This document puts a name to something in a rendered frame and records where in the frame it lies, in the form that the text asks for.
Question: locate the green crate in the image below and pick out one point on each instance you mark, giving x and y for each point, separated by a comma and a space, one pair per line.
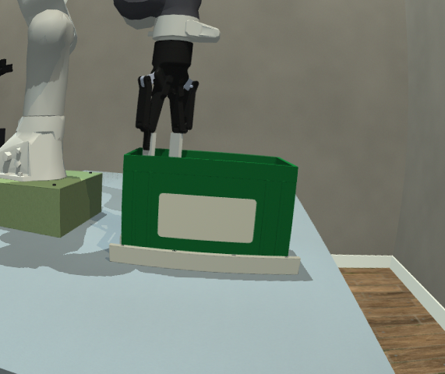
202, 205

